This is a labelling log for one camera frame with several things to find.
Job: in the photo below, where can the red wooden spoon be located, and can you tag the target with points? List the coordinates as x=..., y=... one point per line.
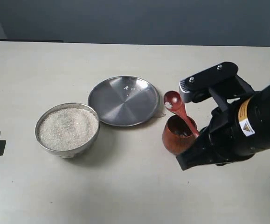
x=173, y=103

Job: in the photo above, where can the brown wooden cup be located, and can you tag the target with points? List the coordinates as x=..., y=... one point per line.
x=177, y=136

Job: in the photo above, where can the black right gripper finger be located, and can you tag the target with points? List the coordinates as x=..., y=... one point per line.
x=220, y=82
x=201, y=152

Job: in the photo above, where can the steel bowl of rice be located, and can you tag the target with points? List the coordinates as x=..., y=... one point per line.
x=68, y=130

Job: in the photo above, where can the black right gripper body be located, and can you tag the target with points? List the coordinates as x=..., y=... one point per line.
x=240, y=138

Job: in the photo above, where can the round steel plate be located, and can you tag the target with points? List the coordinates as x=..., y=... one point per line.
x=124, y=101

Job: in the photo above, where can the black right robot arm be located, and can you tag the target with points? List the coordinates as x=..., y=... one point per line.
x=264, y=114

